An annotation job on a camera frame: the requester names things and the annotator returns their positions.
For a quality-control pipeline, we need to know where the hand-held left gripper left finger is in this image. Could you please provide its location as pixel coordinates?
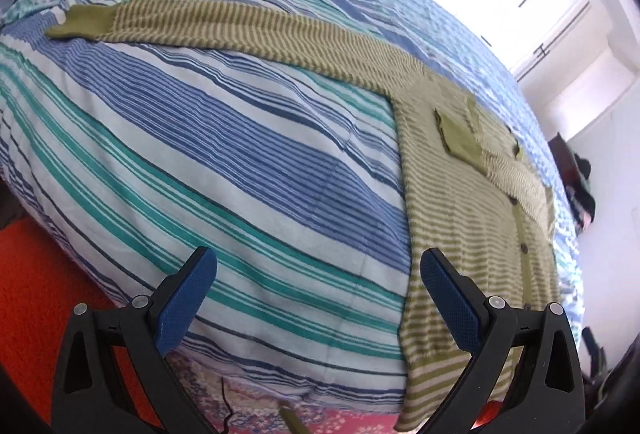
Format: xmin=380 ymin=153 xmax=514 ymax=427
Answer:
xmin=50 ymin=246 xmax=218 ymax=434

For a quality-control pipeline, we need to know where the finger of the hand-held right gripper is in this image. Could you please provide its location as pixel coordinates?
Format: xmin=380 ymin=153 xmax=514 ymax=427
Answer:
xmin=582 ymin=326 xmax=608 ymax=375

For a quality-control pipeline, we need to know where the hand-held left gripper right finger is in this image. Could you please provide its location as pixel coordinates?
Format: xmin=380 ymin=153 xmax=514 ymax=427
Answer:
xmin=419 ymin=248 xmax=586 ymax=434

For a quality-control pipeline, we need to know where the green striped cardigan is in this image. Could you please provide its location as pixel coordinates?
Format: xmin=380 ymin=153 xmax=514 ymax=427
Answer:
xmin=45 ymin=0 xmax=571 ymax=432

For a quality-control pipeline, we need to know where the pile of clothes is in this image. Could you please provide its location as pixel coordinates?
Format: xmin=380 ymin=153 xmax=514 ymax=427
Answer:
xmin=565 ymin=153 xmax=598 ymax=230

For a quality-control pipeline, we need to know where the red patterned rug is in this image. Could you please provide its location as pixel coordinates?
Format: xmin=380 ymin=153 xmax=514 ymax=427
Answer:
xmin=175 ymin=354 xmax=451 ymax=434

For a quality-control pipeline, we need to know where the blue striped duvet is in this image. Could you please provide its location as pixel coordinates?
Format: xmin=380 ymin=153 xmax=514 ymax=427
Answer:
xmin=0 ymin=0 xmax=588 ymax=415

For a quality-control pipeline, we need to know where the white door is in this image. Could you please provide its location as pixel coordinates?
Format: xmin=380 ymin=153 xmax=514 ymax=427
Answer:
xmin=510 ymin=0 xmax=618 ymax=82

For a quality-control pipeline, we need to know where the black cable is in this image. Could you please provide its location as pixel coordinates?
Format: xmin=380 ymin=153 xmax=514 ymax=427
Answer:
xmin=220 ymin=376 xmax=236 ymax=434

